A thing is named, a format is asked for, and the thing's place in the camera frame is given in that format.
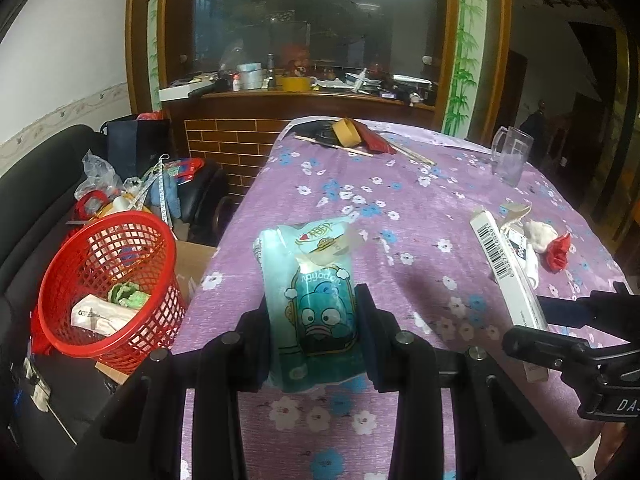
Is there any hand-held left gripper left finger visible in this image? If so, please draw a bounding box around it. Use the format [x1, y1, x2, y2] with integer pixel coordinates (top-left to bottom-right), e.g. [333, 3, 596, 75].
[75, 296, 273, 480]

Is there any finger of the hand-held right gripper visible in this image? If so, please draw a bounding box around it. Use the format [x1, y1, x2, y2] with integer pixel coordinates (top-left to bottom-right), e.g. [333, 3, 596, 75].
[537, 281, 640, 333]
[501, 325, 601, 386]

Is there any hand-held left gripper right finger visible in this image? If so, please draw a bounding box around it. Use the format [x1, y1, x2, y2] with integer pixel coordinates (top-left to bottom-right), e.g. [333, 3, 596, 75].
[354, 284, 581, 480]

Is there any red packet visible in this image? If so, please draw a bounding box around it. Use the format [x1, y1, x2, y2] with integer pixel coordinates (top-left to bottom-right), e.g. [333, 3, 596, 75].
[545, 232, 572, 275]

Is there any white and blue tube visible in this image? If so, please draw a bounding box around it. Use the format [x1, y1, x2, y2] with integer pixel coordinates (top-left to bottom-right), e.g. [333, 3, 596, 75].
[505, 225, 542, 291]

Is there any teal cartoon tissue pack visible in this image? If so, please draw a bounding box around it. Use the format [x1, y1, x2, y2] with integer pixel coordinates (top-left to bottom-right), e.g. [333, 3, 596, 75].
[252, 216, 373, 395]

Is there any small white tissue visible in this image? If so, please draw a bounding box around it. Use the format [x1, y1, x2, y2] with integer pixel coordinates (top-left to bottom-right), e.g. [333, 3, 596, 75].
[522, 219, 558, 253]

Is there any white medicine box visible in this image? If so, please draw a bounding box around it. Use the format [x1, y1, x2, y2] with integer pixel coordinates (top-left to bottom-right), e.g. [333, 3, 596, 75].
[469, 202, 551, 385]

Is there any red plastic mesh basket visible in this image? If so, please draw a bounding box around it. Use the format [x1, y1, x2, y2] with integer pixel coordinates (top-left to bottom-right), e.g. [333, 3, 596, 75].
[37, 211, 188, 376]

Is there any white printed packet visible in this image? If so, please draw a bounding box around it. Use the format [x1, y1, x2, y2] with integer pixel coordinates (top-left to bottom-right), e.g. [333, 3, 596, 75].
[70, 294, 141, 336]

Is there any person's right forearm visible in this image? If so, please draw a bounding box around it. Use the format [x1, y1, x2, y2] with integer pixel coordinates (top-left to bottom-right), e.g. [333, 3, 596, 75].
[597, 420, 640, 480]

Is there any brown cardboard box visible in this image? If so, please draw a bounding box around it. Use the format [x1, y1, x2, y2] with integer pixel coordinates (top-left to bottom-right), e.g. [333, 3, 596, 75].
[95, 240, 218, 386]

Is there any green crumpled wrapper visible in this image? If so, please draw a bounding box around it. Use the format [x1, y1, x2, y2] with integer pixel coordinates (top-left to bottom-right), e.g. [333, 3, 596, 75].
[107, 282, 151, 309]

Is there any purple floral tablecloth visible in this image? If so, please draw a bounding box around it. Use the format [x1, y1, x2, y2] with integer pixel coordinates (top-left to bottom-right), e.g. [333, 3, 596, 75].
[172, 116, 631, 480]

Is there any clear plastic cup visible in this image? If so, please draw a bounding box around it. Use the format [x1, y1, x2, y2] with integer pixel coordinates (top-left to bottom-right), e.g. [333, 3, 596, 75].
[490, 126, 535, 187]

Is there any blue cloth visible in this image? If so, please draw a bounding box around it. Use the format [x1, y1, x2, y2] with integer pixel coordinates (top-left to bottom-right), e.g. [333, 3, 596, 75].
[162, 180, 183, 221]

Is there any white measuring tape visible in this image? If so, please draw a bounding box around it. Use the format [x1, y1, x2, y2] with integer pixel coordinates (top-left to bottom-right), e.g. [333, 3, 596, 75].
[127, 155, 171, 226]

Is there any red and blue printed bag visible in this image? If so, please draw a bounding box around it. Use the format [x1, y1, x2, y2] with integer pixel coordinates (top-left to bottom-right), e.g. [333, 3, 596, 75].
[160, 157, 206, 186]

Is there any wooden chopstick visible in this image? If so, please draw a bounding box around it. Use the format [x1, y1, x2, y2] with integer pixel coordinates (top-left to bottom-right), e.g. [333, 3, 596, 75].
[385, 142, 437, 166]
[293, 134, 375, 158]

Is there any red pouch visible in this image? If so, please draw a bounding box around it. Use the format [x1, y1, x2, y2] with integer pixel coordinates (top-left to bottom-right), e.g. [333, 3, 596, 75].
[350, 119, 397, 155]

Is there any red cloth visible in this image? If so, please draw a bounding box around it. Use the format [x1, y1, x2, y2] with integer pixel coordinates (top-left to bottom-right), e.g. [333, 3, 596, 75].
[30, 330, 56, 361]

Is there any red plastic bag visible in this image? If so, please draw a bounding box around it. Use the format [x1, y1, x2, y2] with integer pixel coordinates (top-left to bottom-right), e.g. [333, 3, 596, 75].
[75, 190, 113, 218]

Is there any wooden counter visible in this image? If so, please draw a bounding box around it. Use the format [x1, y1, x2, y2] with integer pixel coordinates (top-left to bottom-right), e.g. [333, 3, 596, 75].
[160, 87, 438, 201]

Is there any yellow tape roll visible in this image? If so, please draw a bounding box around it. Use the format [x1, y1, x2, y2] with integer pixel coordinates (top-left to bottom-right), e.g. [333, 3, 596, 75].
[332, 117, 363, 148]

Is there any black pouch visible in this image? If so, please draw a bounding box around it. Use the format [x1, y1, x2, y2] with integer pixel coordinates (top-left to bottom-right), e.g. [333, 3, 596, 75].
[297, 119, 346, 146]

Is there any black bag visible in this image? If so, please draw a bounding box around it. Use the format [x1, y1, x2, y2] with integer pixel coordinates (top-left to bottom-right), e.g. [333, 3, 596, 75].
[100, 115, 171, 181]

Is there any clear plastic bag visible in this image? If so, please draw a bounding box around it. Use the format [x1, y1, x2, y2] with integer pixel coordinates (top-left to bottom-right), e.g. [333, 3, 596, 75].
[75, 150, 123, 201]

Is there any white flat box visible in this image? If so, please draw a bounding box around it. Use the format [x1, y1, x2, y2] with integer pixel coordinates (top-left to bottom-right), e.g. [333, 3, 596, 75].
[159, 84, 201, 103]

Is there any yellow container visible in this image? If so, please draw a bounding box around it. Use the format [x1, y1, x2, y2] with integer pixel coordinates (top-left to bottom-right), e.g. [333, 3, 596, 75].
[276, 76, 317, 93]

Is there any black leather sofa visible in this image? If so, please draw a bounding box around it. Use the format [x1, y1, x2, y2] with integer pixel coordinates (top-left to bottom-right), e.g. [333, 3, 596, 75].
[0, 125, 236, 480]

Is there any pale blue round tin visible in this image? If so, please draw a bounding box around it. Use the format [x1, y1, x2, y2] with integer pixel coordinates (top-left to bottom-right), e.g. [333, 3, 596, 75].
[236, 62, 265, 92]

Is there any bamboo wall decoration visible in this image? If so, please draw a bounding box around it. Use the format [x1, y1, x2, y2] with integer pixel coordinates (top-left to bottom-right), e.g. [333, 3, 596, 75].
[442, 0, 488, 136]

